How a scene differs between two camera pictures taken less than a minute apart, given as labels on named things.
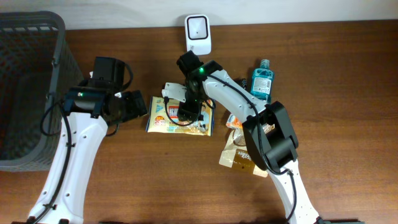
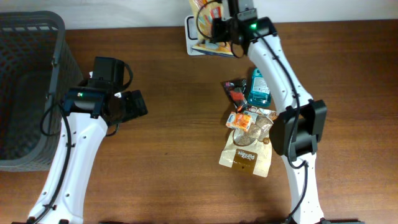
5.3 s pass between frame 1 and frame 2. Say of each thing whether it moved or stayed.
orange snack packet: stayed
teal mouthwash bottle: stayed
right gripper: moved
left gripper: stayed
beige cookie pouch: stayed
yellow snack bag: moved
